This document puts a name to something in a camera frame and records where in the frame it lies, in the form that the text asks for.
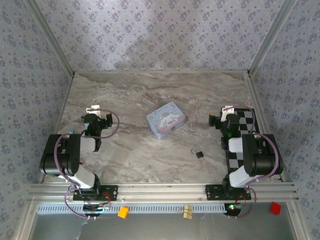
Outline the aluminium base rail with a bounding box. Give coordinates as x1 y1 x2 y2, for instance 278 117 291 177
27 181 300 204

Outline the red toy block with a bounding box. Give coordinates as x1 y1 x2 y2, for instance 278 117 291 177
269 201 282 215

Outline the short purple base cable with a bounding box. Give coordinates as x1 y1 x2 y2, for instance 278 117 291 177
234 187 259 219
64 186 112 221

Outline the small black padlock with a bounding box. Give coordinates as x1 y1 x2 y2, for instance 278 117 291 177
190 147 205 161

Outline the orange toy block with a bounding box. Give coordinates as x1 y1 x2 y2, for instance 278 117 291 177
117 205 130 220

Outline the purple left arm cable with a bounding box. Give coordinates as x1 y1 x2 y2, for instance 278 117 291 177
54 109 121 184

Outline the blue cartoon tin box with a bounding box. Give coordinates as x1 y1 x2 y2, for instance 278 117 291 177
146 101 187 140

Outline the beige toy block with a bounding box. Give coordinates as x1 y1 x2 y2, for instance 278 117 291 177
182 204 194 220

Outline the aluminium frame post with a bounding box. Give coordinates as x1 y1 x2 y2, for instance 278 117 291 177
246 0 300 76
26 0 76 76

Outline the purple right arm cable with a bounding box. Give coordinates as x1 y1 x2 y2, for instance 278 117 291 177
225 104 280 181

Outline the grey slotted cable duct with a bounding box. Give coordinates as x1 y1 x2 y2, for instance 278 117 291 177
36 202 229 215

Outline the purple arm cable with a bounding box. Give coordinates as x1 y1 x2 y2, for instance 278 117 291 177
54 109 121 184
225 104 280 181

